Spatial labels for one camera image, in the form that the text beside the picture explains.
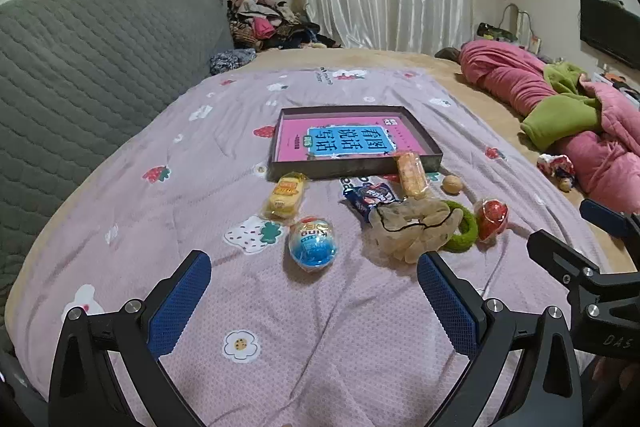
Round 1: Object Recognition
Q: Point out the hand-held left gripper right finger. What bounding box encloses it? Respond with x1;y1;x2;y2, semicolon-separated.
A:
416;251;586;427

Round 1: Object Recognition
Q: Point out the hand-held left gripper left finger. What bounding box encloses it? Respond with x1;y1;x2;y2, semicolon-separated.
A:
48;249;213;427

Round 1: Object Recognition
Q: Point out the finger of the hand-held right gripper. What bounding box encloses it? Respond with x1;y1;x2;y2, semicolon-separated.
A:
580;199;640;253
527;229;601;288

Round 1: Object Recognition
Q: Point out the red egg toy packet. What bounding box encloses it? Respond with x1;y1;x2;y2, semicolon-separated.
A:
474;198;511;243

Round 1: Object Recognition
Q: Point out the green fuzzy ring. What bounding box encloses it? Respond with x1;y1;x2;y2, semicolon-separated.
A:
440;200;479;252

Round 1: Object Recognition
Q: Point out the blue cookie packet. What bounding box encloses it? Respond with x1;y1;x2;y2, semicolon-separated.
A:
341;182;403;224

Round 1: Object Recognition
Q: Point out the orange cake packet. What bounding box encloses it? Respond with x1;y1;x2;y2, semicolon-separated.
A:
395;152;431;200

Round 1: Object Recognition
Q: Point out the blue egg toy packet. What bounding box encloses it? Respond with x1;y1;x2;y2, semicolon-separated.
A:
288;216;339;272

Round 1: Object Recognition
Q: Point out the yellow cake packet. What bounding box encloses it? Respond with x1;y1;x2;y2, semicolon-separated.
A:
262;172;308;224

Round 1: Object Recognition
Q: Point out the dark shallow cardboard box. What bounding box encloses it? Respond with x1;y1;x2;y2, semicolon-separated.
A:
266;105;444;182

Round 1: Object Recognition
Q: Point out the red and white plush toy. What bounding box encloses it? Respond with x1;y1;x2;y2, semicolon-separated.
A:
537;153;577;192

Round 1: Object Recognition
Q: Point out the purple strawberry print blanket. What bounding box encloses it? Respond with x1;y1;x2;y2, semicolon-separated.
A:
5;67;613;427

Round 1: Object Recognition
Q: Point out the green fleece blanket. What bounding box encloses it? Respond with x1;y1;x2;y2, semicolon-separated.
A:
520;63;616;152

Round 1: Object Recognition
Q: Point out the pink quilt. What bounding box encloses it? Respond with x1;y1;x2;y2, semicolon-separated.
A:
459;39;640;214

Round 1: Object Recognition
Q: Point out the white curved lamp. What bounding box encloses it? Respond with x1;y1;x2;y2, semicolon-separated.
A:
501;3;531;45

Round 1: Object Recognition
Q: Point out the dark bag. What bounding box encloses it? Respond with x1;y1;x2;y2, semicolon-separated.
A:
477;23;516;42

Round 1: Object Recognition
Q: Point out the blue patterned cloth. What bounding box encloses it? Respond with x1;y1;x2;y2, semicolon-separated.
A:
209;49;257;76

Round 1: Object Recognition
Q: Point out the grey quilted headboard cover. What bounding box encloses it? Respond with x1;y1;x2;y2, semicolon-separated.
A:
0;0;236;288

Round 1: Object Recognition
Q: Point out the beige bed sheet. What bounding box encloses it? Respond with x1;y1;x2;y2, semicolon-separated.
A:
250;48;640;275

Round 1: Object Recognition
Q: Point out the pile of clothes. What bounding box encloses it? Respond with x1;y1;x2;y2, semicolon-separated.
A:
215;0;343;52

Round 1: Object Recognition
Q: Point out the black wall television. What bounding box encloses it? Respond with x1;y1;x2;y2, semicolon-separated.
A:
580;0;640;70

